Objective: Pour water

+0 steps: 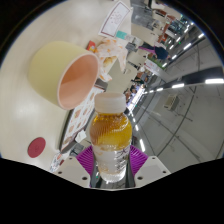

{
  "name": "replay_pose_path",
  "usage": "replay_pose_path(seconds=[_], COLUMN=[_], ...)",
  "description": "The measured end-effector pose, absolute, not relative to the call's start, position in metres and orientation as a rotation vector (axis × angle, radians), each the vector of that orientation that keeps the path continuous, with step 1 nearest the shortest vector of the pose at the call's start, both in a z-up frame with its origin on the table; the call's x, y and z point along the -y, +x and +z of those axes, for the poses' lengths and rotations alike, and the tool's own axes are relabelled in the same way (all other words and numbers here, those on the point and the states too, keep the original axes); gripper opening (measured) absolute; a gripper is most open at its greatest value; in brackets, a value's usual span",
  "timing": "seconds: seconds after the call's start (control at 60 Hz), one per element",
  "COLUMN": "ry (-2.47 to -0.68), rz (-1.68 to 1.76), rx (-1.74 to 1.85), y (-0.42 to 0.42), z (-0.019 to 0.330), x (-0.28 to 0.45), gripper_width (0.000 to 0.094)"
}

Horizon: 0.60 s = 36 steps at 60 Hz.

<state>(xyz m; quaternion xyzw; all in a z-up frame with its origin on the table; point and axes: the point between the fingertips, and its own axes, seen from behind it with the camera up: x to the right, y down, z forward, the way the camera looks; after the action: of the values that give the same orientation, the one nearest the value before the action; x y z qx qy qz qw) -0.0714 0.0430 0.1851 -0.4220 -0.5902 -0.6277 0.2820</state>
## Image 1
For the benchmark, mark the ceiling air conditioner unit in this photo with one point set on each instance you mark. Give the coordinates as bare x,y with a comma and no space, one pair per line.
171,102

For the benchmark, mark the clear tea bottle white cap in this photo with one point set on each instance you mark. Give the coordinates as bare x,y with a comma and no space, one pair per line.
111,133

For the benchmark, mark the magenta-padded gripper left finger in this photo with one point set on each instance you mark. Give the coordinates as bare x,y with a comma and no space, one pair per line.
71,170

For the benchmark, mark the white framed card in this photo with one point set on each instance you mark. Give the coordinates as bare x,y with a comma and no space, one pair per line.
115,18

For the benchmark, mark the person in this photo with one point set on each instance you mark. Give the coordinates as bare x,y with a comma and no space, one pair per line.
160,52

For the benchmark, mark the beige chair with round logo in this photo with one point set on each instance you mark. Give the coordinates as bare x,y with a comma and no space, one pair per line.
118,76

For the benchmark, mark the ceiling light strips group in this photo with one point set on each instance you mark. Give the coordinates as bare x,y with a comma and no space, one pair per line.
213,81

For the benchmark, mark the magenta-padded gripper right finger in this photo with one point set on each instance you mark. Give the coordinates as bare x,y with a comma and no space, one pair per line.
151,170

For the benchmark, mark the white leaflet with coloured pictures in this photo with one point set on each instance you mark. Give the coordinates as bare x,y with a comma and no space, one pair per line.
57,161

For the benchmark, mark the red sauce packet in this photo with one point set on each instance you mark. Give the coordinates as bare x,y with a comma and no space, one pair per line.
92,46

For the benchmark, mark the pale yellow cup pink inside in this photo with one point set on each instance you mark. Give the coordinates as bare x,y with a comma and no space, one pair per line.
50,70

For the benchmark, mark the flat round red coaster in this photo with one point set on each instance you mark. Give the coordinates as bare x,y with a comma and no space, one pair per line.
36,147

